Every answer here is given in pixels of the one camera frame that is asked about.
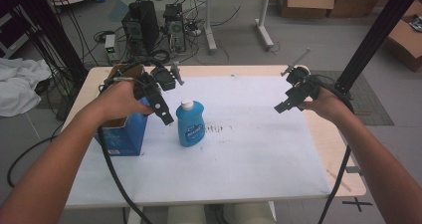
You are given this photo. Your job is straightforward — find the person's left hand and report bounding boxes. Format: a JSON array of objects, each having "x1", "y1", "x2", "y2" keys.
[{"x1": 95, "y1": 81, "x2": 155, "y2": 122}]

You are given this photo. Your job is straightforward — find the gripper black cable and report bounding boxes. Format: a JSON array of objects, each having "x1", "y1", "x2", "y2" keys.
[
  {"x1": 97, "y1": 123, "x2": 154, "y2": 224},
  {"x1": 317, "y1": 84, "x2": 355, "y2": 224}
]

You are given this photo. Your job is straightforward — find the large black computer tower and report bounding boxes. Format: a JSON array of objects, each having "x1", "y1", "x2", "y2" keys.
[{"x1": 120, "y1": 0, "x2": 161, "y2": 57}]

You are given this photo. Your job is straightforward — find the white-legged background table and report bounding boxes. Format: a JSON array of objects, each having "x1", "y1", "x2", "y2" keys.
[{"x1": 198, "y1": 0, "x2": 304, "y2": 54}]

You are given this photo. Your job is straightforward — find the black stand with cables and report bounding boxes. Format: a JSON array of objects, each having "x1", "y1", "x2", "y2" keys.
[{"x1": 18, "y1": 0, "x2": 90, "y2": 88}]

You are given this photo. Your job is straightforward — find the open cardboard box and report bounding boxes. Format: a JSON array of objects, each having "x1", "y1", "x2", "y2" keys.
[{"x1": 278, "y1": 0, "x2": 336, "y2": 20}]

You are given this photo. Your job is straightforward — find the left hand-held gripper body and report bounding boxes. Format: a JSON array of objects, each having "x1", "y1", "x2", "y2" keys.
[{"x1": 132, "y1": 65, "x2": 177, "y2": 126}]

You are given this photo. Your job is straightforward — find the black floor cable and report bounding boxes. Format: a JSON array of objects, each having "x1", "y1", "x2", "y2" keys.
[{"x1": 6, "y1": 122, "x2": 68, "y2": 189}]

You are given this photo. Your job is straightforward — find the white device with green light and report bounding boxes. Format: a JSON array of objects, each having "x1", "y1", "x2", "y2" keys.
[{"x1": 104, "y1": 33, "x2": 120, "y2": 65}]

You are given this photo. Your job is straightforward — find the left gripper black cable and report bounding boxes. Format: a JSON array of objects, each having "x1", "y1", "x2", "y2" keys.
[{"x1": 97, "y1": 123, "x2": 154, "y2": 224}]

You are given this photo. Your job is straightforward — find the flat cardboard box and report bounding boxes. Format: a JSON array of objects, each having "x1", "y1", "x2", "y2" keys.
[{"x1": 381, "y1": 0, "x2": 422, "y2": 74}]

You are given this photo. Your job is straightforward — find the small black computer tower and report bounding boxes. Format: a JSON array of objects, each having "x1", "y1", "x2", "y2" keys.
[{"x1": 161, "y1": 3, "x2": 187, "y2": 55}]

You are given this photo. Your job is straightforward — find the blue bottle with white cap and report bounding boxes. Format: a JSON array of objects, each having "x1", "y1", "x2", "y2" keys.
[{"x1": 175, "y1": 99, "x2": 206, "y2": 148}]

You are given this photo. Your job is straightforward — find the white table mat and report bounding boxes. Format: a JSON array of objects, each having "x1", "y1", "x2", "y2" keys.
[{"x1": 65, "y1": 75, "x2": 333, "y2": 208}]

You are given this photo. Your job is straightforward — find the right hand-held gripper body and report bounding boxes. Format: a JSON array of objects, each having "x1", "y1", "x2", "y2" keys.
[{"x1": 273, "y1": 65, "x2": 321, "y2": 114}]

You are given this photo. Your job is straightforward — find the white cloth heap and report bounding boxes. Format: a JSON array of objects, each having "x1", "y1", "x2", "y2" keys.
[{"x1": 0, "y1": 57, "x2": 53, "y2": 118}]

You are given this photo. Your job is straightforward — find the person's right hand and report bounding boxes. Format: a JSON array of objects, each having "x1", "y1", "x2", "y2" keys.
[{"x1": 297, "y1": 87, "x2": 354, "y2": 125}]

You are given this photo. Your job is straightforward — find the dark floor mat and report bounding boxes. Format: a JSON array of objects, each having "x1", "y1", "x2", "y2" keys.
[{"x1": 311, "y1": 70, "x2": 396, "y2": 127}]

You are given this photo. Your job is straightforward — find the blue cardboard box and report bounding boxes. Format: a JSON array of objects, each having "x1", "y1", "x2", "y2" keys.
[{"x1": 94, "y1": 64, "x2": 151, "y2": 157}]

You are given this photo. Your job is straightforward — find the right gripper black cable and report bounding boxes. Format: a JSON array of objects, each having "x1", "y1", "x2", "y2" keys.
[{"x1": 317, "y1": 84, "x2": 355, "y2": 224}]

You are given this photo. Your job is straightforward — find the black metal stand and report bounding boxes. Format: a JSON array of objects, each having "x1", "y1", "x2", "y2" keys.
[{"x1": 334, "y1": 0, "x2": 422, "y2": 97}]

